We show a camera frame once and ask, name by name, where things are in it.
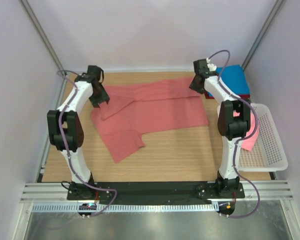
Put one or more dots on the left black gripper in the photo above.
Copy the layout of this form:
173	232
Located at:
104	97

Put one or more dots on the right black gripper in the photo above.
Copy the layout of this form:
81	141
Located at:
193	87

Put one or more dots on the salmon pink t-shirt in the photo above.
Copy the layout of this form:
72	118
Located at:
137	109

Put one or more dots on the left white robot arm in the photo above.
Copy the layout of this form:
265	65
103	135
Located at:
65	130

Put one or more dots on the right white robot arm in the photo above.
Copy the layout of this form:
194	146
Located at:
233	124

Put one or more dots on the folded red t-shirt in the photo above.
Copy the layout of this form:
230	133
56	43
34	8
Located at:
209	96

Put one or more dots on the folded blue t-shirt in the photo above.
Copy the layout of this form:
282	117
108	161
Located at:
233	76

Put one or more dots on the white plastic basket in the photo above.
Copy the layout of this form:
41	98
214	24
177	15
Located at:
263	152

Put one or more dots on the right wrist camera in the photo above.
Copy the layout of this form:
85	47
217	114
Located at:
211	67

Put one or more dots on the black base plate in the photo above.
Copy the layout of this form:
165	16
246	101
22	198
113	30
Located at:
154	193

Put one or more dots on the white slotted cable duct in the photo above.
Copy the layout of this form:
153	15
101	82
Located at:
92	208

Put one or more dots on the aluminium frame rail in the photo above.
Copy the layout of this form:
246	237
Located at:
49	192

